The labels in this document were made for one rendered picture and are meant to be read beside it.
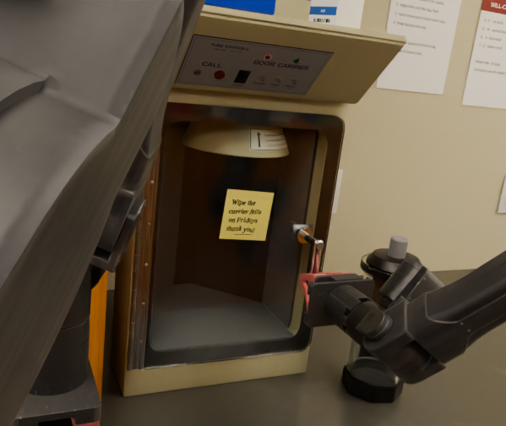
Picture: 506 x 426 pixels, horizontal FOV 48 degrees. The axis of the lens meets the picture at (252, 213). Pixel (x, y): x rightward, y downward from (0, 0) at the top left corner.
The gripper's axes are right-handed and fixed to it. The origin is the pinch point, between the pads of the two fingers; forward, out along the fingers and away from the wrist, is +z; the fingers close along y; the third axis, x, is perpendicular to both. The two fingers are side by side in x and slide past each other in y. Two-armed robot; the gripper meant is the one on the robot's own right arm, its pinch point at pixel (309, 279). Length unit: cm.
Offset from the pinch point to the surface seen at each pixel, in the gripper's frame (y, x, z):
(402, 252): -14.4, -4.9, -3.2
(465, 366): -37.6, 20.4, 0.0
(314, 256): 0.5, -4.2, -1.2
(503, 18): -78, -49, 47
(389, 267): -11.2, -3.0, -4.4
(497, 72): -80, -36, 47
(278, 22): 13.6, -36.3, -6.8
